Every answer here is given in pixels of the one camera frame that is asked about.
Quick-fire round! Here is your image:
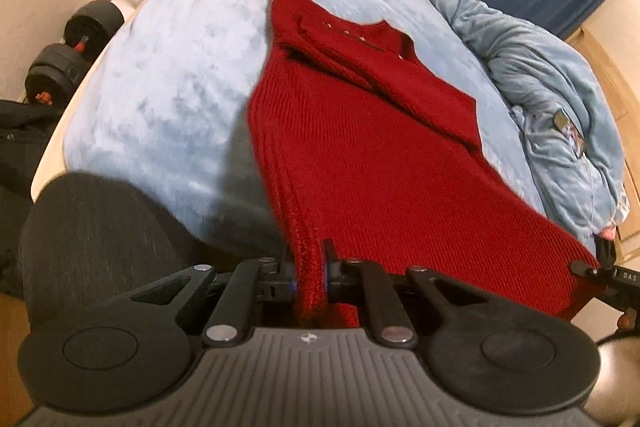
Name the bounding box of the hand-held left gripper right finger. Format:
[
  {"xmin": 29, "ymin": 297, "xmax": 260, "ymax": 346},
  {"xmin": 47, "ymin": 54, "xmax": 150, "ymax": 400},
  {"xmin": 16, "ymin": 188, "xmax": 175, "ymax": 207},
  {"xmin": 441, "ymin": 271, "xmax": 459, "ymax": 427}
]
[{"xmin": 321, "ymin": 239, "xmax": 497, "ymax": 349}]

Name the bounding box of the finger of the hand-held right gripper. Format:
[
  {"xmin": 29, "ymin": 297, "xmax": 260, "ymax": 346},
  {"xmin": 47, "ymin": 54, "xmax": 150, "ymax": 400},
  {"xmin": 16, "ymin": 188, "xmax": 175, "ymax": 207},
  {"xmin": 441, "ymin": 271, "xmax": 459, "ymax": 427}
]
[{"xmin": 570, "ymin": 237, "xmax": 618, "ymax": 282}]

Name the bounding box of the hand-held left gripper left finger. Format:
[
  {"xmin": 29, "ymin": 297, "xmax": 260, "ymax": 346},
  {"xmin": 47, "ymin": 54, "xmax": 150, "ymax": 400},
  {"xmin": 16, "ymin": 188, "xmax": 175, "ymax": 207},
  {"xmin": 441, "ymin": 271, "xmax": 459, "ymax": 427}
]
[{"xmin": 131, "ymin": 256, "xmax": 300, "ymax": 349}]

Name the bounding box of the red knitted cardigan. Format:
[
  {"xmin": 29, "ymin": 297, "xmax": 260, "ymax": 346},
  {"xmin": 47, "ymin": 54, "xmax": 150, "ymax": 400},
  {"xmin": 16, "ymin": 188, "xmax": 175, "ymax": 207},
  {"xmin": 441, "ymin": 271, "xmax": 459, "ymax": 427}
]
[{"xmin": 247, "ymin": 0, "xmax": 601, "ymax": 325}]

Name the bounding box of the smartphone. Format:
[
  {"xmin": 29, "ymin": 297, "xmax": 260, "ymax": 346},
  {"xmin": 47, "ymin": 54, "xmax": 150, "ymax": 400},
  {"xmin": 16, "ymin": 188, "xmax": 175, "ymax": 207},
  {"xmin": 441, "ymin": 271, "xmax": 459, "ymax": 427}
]
[{"xmin": 551, "ymin": 108, "xmax": 589, "ymax": 158}]

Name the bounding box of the crumpled blue blanket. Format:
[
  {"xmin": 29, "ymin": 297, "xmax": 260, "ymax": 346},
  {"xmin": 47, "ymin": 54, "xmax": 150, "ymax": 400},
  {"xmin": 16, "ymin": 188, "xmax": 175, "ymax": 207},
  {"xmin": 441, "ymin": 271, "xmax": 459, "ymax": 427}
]
[{"xmin": 427, "ymin": 0, "xmax": 630, "ymax": 253}]

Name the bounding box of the wooden headboard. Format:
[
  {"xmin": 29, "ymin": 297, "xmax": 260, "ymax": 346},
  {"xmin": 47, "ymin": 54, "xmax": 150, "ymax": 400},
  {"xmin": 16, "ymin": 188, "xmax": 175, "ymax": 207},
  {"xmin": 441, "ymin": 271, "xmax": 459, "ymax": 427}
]
[{"xmin": 564, "ymin": 0, "xmax": 640, "ymax": 268}]

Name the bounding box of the light blue bed sheet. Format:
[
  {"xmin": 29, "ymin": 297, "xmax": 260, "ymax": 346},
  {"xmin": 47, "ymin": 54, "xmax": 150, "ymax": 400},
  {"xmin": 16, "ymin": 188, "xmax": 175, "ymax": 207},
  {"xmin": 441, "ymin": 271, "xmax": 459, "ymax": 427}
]
[{"xmin": 31, "ymin": 0, "xmax": 546, "ymax": 263}]

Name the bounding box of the black cloth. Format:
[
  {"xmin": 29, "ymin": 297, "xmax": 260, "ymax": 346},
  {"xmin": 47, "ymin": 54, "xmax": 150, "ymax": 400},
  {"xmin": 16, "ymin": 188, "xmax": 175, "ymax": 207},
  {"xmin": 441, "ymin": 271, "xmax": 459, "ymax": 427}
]
[{"xmin": 0, "ymin": 98, "xmax": 68, "ymax": 299}]

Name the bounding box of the black dumbbell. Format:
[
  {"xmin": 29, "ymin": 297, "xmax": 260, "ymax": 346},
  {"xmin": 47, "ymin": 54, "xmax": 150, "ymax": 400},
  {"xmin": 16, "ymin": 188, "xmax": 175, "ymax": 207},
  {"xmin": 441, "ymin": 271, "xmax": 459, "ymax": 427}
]
[{"xmin": 24, "ymin": 0, "xmax": 127, "ymax": 108}]

